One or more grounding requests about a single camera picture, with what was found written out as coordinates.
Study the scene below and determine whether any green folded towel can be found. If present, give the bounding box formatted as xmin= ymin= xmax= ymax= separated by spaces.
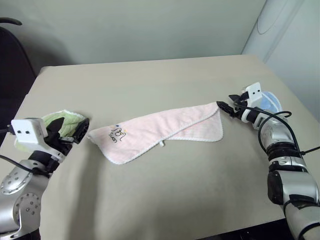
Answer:
xmin=14 ymin=109 xmax=90 ymax=151

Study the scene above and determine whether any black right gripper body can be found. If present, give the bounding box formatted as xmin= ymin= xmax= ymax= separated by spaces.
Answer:
xmin=234 ymin=99 xmax=250 ymax=121

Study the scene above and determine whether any pink towel with embroidered print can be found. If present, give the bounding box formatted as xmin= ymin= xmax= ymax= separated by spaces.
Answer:
xmin=86 ymin=101 xmax=224 ymax=166

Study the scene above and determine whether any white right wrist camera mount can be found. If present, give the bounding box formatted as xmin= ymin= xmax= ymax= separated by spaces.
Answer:
xmin=240 ymin=83 xmax=264 ymax=123

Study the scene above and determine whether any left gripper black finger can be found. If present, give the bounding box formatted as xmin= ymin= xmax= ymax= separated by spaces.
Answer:
xmin=47 ymin=117 xmax=64 ymax=139
xmin=72 ymin=117 xmax=91 ymax=144

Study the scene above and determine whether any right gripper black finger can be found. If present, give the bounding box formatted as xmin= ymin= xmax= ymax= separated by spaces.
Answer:
xmin=227 ymin=92 xmax=249 ymax=104
xmin=215 ymin=100 xmax=238 ymax=118

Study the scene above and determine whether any black office chair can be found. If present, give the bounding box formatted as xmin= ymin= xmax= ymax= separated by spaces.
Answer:
xmin=0 ymin=17 xmax=39 ymax=150

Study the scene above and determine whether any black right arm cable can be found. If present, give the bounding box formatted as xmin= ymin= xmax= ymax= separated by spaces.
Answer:
xmin=246 ymin=106 xmax=320 ymax=157

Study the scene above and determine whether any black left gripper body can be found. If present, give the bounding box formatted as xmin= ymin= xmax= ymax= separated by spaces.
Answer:
xmin=44 ymin=135 xmax=76 ymax=157

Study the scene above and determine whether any white rounded pillar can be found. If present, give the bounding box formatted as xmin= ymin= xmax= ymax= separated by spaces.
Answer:
xmin=240 ymin=0 xmax=309 ymax=63

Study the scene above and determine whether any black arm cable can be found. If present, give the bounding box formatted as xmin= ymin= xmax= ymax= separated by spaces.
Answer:
xmin=0 ymin=127 xmax=51 ymax=177
xmin=246 ymin=106 xmax=320 ymax=157

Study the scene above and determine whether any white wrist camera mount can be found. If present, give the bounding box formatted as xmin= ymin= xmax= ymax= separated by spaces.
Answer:
xmin=240 ymin=83 xmax=264 ymax=123
xmin=10 ymin=117 xmax=74 ymax=161

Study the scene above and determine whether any blue cloth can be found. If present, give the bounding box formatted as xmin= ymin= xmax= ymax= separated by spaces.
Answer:
xmin=259 ymin=89 xmax=283 ymax=113

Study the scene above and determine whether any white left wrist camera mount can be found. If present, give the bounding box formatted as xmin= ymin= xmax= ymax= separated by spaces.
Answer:
xmin=10 ymin=117 xmax=74 ymax=161

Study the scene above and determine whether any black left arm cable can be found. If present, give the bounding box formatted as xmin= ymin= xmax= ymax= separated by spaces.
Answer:
xmin=0 ymin=127 xmax=51 ymax=177

